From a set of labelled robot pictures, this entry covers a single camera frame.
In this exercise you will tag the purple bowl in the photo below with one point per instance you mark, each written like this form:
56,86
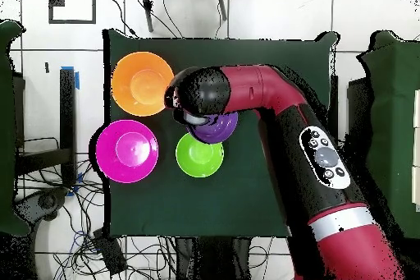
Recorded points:
216,129

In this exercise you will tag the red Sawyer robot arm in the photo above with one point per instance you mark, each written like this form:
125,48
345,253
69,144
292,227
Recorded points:
256,86

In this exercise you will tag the green bowl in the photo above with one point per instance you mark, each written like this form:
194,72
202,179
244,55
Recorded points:
198,158

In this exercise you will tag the dark green table cloth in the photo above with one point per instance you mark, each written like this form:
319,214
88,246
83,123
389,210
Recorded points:
197,201

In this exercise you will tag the pink bowl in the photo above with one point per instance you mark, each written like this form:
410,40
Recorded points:
127,151

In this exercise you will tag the orange bowl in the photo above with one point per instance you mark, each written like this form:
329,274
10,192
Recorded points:
141,84

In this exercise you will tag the blue tape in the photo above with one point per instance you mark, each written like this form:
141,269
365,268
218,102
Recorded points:
77,80

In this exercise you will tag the black power adapter box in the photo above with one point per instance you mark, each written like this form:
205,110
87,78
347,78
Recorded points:
110,252

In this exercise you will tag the green cloth covered table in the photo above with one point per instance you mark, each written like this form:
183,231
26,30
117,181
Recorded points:
6,129
393,112

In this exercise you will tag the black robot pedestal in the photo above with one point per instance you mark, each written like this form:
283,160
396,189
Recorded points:
213,260

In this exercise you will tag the black table frame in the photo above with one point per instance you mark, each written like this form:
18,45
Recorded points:
67,122

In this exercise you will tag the black square floor frame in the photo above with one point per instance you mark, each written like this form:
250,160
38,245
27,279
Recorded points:
93,4

